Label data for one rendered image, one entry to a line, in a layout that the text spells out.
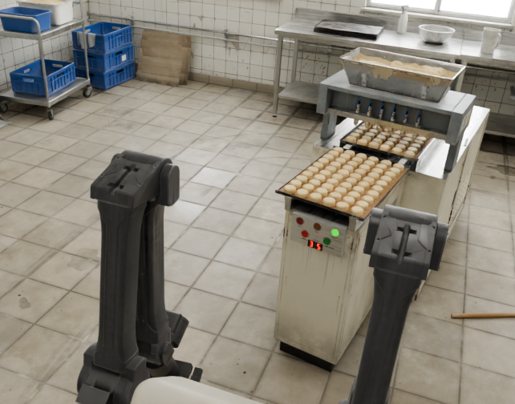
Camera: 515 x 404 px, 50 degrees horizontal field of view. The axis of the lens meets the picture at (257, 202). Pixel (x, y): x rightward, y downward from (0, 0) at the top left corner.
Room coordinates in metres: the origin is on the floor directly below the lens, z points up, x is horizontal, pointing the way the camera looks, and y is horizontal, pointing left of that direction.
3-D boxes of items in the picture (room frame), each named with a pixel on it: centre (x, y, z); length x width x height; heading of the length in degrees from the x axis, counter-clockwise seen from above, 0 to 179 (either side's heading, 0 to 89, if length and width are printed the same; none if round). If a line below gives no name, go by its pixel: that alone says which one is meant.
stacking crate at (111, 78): (6.23, 1.83, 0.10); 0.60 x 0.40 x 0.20; 160
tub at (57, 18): (5.53, 2.16, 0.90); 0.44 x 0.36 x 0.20; 81
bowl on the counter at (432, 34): (5.32, -1.55, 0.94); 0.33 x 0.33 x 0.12
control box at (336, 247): (1.99, -0.26, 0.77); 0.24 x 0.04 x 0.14; 62
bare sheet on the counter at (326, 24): (5.52, -0.78, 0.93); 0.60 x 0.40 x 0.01; 73
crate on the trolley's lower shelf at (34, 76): (5.35, 2.19, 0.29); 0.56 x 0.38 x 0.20; 170
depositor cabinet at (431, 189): (3.17, -0.89, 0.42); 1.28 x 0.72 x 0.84; 152
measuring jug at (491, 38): (5.04, -1.96, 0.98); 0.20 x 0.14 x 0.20; 22
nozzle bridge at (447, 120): (2.76, -0.67, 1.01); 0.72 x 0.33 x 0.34; 62
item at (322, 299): (2.31, -0.43, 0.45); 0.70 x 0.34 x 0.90; 152
